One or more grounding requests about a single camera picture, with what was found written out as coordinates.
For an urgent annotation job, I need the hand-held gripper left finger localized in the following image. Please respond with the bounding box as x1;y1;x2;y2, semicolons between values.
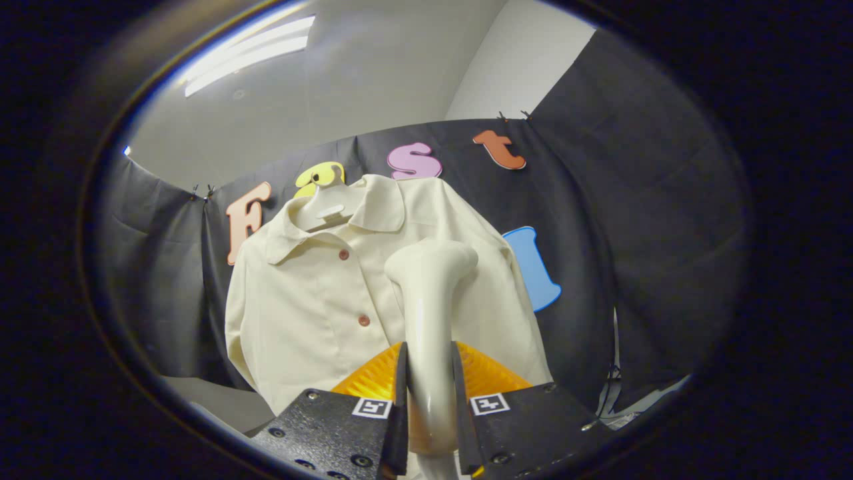
250;341;409;480

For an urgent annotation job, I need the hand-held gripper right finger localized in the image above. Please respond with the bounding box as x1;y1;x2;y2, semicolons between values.
450;341;617;480

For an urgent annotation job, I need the cream garment steamer head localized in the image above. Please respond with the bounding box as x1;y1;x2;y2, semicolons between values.
384;239;479;457

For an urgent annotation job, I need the cream button-up shirt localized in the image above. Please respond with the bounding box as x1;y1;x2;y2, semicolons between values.
225;175;552;415

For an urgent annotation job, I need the white clothes hanger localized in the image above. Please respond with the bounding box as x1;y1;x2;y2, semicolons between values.
293;177;364;231

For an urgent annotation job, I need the grey cabinet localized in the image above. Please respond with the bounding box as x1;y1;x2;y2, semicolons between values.
160;375;275;438

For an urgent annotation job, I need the black backdrop cloth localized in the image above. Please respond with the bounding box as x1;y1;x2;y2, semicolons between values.
97;27;754;415

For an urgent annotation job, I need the ceiling light panel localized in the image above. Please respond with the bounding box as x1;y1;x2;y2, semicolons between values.
177;15;317;99

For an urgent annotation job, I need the thin hanging cable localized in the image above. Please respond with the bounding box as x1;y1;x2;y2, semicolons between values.
598;307;624;418

